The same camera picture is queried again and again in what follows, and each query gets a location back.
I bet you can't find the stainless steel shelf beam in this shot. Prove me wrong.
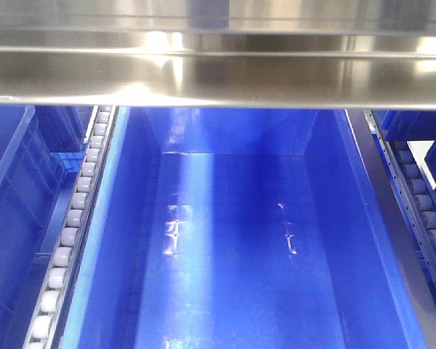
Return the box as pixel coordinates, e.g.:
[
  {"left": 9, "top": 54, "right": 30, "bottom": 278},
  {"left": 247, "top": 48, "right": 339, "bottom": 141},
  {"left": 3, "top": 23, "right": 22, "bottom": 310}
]
[{"left": 0, "top": 1, "right": 436, "bottom": 110}]

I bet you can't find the large blue plastic bin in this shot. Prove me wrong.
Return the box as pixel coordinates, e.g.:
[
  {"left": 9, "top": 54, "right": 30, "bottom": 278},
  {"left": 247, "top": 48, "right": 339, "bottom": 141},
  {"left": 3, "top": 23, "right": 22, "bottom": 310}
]
[{"left": 61, "top": 108, "right": 436, "bottom": 348}]

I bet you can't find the grey roller track right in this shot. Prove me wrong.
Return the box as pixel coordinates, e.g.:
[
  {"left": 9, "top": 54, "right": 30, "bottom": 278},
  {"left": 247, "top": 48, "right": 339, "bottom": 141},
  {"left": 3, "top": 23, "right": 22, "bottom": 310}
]
[{"left": 364, "top": 110, "right": 436, "bottom": 288}]

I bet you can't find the white roller track left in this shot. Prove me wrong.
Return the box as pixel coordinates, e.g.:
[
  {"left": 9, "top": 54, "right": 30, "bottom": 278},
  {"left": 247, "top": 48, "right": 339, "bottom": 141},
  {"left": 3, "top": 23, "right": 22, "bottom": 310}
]
[{"left": 23, "top": 105, "right": 118, "bottom": 348}]

